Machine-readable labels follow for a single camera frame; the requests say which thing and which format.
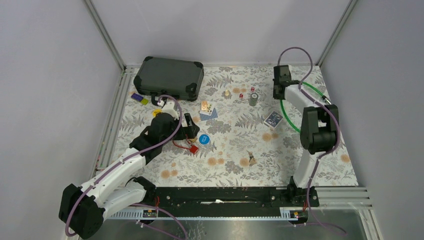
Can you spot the dark green carrying case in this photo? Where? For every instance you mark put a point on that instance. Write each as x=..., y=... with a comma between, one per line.
x=180, y=79

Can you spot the blue-backed playing card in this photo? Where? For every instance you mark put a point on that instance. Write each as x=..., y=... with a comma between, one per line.
x=205, y=117

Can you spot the blue card box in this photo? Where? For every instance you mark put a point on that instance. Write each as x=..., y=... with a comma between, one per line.
x=273, y=120

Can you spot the yellow-green toy brick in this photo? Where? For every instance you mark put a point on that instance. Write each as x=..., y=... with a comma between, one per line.
x=144, y=101

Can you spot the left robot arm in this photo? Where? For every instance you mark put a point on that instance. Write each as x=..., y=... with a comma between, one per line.
x=85, y=208

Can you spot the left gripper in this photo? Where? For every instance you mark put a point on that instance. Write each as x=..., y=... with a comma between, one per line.
x=190, y=131

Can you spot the grey patterned cylinder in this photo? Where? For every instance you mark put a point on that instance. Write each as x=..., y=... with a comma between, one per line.
x=253, y=99

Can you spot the nine of spades card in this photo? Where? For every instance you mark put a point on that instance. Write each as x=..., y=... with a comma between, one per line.
x=207, y=112

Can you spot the yellow big blind chip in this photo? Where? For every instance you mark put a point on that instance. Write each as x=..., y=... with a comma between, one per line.
x=156, y=112

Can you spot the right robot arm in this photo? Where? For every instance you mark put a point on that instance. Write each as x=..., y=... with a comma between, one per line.
x=261, y=126

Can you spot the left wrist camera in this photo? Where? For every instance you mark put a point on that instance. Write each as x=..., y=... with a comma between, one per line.
x=169, y=108

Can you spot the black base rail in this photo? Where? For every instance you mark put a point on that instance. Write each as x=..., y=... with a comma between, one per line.
x=225, y=202

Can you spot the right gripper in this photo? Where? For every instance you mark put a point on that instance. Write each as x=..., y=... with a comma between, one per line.
x=275, y=96

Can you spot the blue small blind chip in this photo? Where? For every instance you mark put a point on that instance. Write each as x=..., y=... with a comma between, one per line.
x=204, y=139

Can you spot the blue toy brick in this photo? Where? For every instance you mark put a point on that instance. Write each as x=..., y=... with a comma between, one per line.
x=137, y=97

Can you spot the red cable lock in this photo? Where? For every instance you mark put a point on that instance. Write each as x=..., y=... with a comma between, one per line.
x=189, y=146

